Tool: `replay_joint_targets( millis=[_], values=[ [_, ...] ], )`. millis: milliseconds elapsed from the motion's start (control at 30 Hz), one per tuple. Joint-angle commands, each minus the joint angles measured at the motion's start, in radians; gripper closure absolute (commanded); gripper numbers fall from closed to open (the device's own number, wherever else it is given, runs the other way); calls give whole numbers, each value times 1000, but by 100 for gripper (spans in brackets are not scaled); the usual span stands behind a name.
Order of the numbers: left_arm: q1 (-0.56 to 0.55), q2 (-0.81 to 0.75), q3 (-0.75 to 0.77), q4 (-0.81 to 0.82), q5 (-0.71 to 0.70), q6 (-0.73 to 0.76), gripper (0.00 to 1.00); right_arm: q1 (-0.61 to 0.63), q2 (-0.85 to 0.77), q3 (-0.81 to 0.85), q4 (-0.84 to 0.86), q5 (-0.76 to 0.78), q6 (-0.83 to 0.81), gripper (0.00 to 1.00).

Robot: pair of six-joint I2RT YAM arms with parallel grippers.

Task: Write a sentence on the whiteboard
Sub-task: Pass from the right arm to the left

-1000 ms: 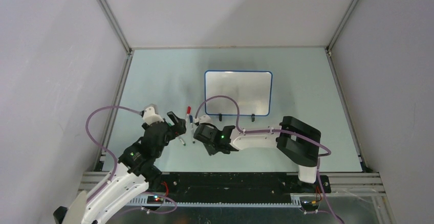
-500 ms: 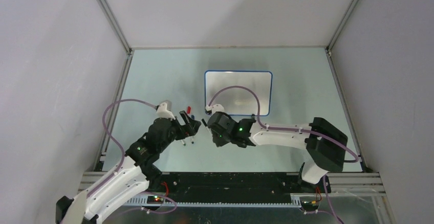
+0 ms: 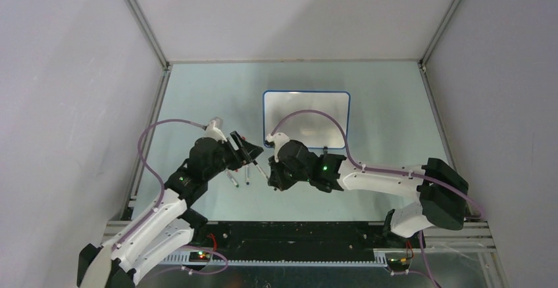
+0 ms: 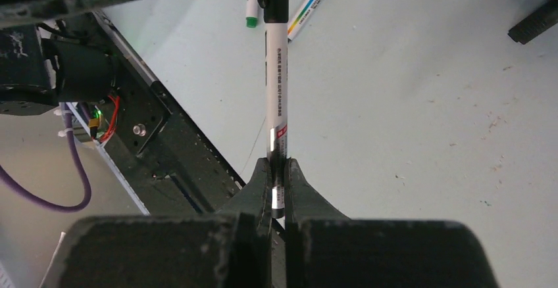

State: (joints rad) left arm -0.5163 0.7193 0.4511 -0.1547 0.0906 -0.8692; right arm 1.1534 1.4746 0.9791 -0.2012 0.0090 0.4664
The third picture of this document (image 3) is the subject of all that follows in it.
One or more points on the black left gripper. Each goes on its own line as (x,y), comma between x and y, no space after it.
(249,151)

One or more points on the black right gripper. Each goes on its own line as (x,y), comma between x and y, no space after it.
(276,178)

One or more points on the black whiteboard marker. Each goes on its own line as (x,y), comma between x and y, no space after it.
(261,171)

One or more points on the blue-framed whiteboard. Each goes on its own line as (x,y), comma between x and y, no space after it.
(316,118)

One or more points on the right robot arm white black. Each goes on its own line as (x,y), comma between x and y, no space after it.
(436,192)

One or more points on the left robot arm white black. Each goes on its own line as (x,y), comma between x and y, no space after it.
(170,223)

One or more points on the green whiteboard marker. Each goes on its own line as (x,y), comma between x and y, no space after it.
(232,179)

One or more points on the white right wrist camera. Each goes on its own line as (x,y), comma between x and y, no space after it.
(276,141)

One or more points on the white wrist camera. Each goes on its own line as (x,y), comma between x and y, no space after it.
(276,141)
(215,128)

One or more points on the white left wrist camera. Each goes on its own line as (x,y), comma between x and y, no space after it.
(215,128)

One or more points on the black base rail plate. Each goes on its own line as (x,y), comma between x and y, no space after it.
(299,241)

